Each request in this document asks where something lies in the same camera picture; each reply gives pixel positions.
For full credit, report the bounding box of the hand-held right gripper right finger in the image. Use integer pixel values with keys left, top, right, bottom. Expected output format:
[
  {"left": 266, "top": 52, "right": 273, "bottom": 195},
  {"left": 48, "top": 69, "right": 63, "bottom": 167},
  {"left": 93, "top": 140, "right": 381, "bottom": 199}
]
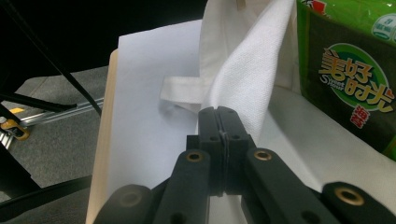
[{"left": 217, "top": 105, "right": 257, "bottom": 195}]

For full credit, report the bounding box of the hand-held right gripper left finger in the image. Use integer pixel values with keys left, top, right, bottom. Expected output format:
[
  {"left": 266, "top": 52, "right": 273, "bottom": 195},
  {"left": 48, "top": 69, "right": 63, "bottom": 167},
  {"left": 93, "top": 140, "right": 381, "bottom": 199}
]
[{"left": 186, "top": 105, "right": 225, "bottom": 197}]

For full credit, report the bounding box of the white canvas tote bag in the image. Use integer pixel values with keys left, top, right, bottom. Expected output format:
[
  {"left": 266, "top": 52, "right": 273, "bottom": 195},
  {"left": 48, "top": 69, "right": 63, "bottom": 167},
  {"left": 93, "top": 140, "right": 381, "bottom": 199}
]
[{"left": 160, "top": 0, "right": 396, "bottom": 218}]

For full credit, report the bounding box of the green snack packet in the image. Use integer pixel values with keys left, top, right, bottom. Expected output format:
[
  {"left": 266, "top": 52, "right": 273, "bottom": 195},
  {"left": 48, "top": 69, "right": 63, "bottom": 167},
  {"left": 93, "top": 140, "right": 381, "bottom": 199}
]
[{"left": 295, "top": 0, "right": 396, "bottom": 161}]

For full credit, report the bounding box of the white table cover sheet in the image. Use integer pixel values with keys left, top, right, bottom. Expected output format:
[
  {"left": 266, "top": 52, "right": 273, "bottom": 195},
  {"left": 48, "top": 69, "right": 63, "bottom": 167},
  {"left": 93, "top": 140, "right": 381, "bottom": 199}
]
[{"left": 106, "top": 19, "right": 207, "bottom": 200}]

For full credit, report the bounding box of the black metal bar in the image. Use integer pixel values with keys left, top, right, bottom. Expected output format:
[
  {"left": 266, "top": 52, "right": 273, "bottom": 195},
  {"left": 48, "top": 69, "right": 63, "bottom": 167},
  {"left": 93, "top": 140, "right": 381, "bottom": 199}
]
[{"left": 0, "top": 175, "right": 93, "bottom": 222}]

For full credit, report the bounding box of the black metal stand leg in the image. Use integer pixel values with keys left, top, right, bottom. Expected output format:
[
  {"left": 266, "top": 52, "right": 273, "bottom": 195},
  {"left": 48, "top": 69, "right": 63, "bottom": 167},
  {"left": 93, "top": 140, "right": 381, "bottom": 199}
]
[{"left": 0, "top": 0, "right": 103, "bottom": 117}]

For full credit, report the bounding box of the yellow and black clamp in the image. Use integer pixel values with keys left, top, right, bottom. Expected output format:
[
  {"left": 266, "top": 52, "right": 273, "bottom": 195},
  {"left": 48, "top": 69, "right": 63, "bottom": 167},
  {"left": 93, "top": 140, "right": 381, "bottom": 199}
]
[{"left": 0, "top": 118, "right": 31, "bottom": 142}]

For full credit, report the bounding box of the aluminium rail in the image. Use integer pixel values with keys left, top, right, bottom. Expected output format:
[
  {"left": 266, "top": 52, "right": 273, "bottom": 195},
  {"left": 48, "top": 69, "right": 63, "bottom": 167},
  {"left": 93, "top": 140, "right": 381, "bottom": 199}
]
[{"left": 18, "top": 97, "right": 106, "bottom": 128}]

